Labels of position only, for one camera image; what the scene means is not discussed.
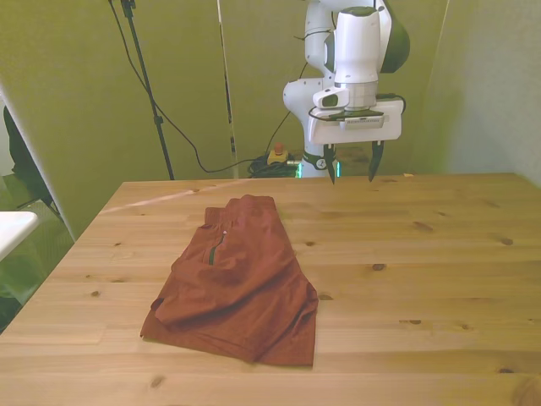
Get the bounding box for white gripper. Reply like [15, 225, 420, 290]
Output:
[307, 97, 403, 185]

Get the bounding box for rust red shorts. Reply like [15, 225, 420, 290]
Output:
[139, 194, 320, 368]

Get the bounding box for yellow emergency stop button box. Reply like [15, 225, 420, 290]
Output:
[266, 142, 290, 167]

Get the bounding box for partition panel joint strip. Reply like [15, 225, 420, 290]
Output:
[216, 0, 240, 179]

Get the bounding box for black tripod stand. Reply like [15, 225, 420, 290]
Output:
[119, 0, 176, 181]

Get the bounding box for white slanted panel edge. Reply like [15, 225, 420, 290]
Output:
[0, 79, 78, 243]

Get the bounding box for white side table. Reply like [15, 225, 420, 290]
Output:
[0, 211, 40, 262]

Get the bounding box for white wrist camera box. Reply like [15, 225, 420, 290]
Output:
[312, 85, 352, 111]

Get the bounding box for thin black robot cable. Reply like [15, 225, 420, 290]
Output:
[267, 62, 310, 156]

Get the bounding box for coiled black cable bundle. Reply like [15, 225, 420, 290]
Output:
[246, 153, 303, 179]

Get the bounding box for long black cable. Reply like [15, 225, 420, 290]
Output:
[107, 0, 271, 174]

